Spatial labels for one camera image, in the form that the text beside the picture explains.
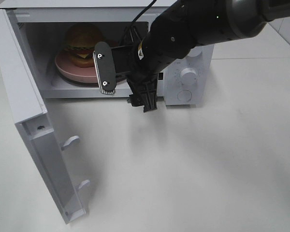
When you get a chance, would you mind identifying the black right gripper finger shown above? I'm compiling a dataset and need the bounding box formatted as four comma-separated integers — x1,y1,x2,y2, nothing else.
128,74,159,113

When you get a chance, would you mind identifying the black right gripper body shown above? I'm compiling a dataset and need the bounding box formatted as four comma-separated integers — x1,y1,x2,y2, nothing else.
112,14,195,94

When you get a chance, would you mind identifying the white microwave knob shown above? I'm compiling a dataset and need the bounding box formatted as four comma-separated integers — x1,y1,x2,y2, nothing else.
180,68,199,86
187,47,203,58

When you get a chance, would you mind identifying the burger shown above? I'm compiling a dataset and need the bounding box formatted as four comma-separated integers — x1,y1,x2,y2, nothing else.
64,23,104,68

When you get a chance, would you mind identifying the pink plate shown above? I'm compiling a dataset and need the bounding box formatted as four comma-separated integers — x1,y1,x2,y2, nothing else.
55,50,98,85

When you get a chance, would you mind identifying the white microwave door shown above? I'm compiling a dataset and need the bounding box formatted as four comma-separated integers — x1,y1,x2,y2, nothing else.
0,9,90,224

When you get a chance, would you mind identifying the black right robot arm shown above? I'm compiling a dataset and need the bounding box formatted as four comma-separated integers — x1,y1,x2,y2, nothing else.
113,0,290,112

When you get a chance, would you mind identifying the white microwave oven body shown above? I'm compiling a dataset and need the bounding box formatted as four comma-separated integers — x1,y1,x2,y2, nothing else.
0,0,214,112

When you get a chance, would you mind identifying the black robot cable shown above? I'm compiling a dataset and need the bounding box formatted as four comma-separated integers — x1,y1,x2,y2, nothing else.
119,0,158,46

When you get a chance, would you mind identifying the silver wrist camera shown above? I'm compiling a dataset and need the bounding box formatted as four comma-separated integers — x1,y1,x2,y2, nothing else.
93,42,116,95

